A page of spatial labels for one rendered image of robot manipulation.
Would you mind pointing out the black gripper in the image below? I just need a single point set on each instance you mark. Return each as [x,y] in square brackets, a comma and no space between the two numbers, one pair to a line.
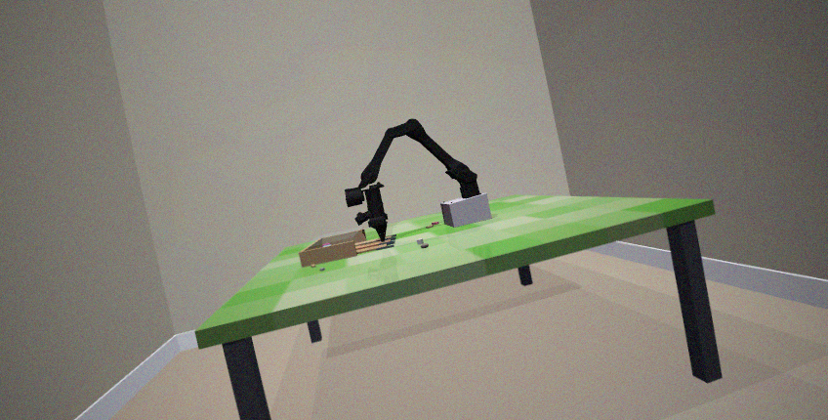
[378,219]

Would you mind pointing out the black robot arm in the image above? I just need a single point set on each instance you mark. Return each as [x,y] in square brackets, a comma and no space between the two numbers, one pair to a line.
[414,130]

